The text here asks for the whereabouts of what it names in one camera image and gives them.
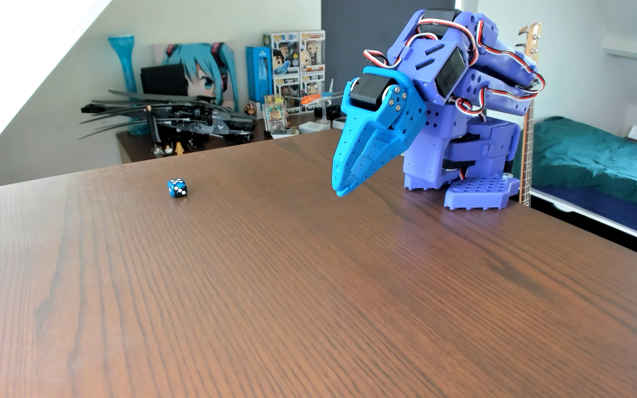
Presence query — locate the black model helicopter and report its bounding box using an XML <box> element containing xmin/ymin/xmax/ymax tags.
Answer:
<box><xmin>78</xmin><ymin>88</ymin><xmax>258</xmax><ymax>158</ymax></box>

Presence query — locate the blue glass vase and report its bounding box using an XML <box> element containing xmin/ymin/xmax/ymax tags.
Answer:
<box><xmin>108</xmin><ymin>36</ymin><xmax>150</xmax><ymax>136</ymax></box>

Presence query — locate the bed with teal blanket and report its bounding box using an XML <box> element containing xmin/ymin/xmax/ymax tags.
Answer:
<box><xmin>531</xmin><ymin>115</ymin><xmax>637</xmax><ymax>217</ymax></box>

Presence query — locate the anime girl poster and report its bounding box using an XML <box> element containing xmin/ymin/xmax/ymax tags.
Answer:
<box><xmin>153</xmin><ymin>42</ymin><xmax>239</xmax><ymax>111</ymax></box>

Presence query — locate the clear acrylic figure stand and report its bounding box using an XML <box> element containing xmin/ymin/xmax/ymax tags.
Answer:
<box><xmin>263</xmin><ymin>95</ymin><xmax>289</xmax><ymax>133</ymax></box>

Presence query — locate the purple robot base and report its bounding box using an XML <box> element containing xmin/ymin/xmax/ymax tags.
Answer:
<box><xmin>403</xmin><ymin>117</ymin><xmax>522</xmax><ymax>211</ymax></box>

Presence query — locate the black monitor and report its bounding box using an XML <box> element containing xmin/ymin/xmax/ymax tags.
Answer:
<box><xmin>140</xmin><ymin>63</ymin><xmax>189</xmax><ymax>97</ymax></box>

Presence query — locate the tall blue box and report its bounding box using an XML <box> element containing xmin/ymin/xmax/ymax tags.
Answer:
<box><xmin>246</xmin><ymin>46</ymin><xmax>273</xmax><ymax>103</ymax></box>

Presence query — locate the small vinyl figure box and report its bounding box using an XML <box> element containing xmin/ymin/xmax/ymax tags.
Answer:
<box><xmin>300</xmin><ymin>72</ymin><xmax>326</xmax><ymax>100</ymax></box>

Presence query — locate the blue bed mattress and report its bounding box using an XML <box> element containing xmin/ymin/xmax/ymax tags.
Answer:
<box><xmin>531</xmin><ymin>185</ymin><xmax>637</xmax><ymax>247</ymax></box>

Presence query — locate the red white black servo cable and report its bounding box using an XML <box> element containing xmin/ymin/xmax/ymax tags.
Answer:
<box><xmin>454</xmin><ymin>19</ymin><xmax>546</xmax><ymax>117</ymax></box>
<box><xmin>363</xmin><ymin>18</ymin><xmax>477</xmax><ymax>70</ymax></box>

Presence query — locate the wooden bass guitar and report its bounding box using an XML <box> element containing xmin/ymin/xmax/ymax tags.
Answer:
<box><xmin>519</xmin><ymin>22</ymin><xmax>543</xmax><ymax>208</ymax></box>

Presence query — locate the orange white model plane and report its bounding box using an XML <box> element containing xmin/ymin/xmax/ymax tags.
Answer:
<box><xmin>299</xmin><ymin>77</ymin><xmax>349</xmax><ymax>125</ymax></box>

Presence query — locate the vinyl figure box dark hair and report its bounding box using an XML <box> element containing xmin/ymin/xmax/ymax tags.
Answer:
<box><xmin>263</xmin><ymin>32</ymin><xmax>300</xmax><ymax>75</ymax></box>

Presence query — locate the vinyl figure box brown figure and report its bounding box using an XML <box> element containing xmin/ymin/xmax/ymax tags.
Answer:
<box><xmin>299</xmin><ymin>30</ymin><xmax>326</xmax><ymax>74</ymax></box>

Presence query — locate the vinyl figure box grey figure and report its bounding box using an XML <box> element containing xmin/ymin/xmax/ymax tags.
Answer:
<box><xmin>273</xmin><ymin>73</ymin><xmax>303</xmax><ymax>114</ymax></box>

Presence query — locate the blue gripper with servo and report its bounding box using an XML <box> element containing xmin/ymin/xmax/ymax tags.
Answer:
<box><xmin>332</xmin><ymin>66</ymin><xmax>428</xmax><ymax>198</ymax></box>

